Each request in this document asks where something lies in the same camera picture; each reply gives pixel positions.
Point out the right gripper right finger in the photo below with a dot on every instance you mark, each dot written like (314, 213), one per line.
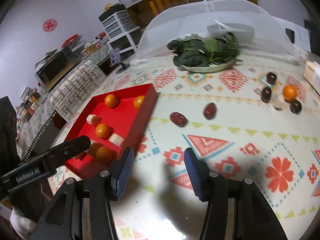
(198, 173)

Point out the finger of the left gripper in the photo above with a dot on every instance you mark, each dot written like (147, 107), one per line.
(59, 154)

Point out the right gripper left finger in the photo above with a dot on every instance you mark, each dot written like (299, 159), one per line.
(121, 170)

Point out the orange tangerine tray front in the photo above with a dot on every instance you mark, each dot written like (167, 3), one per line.
(104, 155)

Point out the beige sugarcane piece edge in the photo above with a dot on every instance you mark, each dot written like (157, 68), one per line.
(93, 119)

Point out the red jujube date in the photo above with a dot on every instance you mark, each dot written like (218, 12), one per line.
(178, 119)
(210, 111)

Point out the orange tangerine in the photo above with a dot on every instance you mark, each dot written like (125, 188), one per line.
(102, 131)
(138, 101)
(111, 101)
(290, 92)

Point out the dark plum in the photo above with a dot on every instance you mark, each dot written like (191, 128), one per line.
(295, 106)
(271, 78)
(266, 94)

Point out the white gloved hand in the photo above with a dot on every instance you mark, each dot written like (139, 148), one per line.
(22, 225)

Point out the red tray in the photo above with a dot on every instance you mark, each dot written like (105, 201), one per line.
(124, 119)

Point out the patterned fabric chair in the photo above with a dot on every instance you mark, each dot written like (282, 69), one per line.
(75, 90)

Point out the microwave oven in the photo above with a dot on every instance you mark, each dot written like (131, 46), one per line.
(51, 72)

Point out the small desk fan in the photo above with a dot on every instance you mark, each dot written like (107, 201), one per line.
(117, 62)

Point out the plate of green spinach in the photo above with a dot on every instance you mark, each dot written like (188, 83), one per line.
(206, 52)

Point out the white drawer cabinet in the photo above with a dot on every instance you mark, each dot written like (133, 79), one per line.
(121, 31)

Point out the white mesh food cover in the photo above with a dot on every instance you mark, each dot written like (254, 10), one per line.
(254, 28)

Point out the Face tissue pack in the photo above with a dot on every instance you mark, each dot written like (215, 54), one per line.
(312, 75)

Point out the white chair back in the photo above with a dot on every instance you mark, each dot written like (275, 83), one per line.
(297, 34)

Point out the red paper wall decoration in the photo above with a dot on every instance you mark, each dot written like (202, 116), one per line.
(49, 25)

